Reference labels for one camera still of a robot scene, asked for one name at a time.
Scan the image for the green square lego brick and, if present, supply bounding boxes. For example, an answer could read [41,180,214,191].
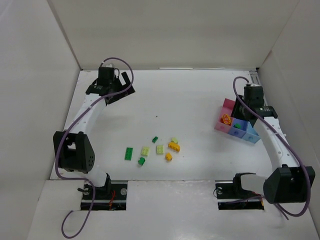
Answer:
[233,123,241,129]

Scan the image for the green lego plate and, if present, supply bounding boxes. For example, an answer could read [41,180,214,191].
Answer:
[124,147,133,161]

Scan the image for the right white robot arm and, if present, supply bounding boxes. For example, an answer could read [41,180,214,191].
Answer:
[231,83,311,204]

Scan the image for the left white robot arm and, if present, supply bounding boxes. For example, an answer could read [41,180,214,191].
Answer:
[53,65,135,188]

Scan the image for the pink container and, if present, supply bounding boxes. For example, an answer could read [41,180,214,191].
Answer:
[214,98,235,133]

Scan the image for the purple container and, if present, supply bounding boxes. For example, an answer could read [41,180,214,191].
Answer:
[228,118,248,139]

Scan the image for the blue container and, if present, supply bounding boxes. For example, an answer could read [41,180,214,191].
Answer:
[242,123,261,144]

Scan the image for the small dark green lego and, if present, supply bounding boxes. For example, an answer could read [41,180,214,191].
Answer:
[151,136,159,143]

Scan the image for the light green lego left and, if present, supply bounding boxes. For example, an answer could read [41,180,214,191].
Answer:
[140,146,150,157]

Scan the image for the light green lego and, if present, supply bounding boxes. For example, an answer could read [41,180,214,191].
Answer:
[171,137,179,144]
[140,146,150,157]
[156,145,164,155]

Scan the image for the light green lego right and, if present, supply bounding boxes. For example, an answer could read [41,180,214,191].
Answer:
[171,137,179,144]

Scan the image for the light green lego middle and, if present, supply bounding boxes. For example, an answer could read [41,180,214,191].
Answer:
[156,145,164,155]

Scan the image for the orange long lego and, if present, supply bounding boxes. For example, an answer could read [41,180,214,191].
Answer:
[168,142,180,152]

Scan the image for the orange small lego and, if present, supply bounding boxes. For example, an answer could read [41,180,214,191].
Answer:
[165,152,173,162]

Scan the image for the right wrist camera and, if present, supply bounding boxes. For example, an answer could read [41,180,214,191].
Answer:
[245,83,261,88]

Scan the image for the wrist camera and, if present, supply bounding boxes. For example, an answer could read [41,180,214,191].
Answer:
[245,83,261,88]
[102,63,115,68]

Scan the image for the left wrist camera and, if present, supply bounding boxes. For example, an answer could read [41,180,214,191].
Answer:
[102,63,115,68]

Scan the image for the aluminium rail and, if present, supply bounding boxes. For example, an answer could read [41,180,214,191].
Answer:
[249,70,268,106]

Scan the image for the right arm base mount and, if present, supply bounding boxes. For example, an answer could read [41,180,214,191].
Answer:
[213,172,265,211]

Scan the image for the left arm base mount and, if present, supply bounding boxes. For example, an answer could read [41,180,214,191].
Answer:
[77,180,128,211]

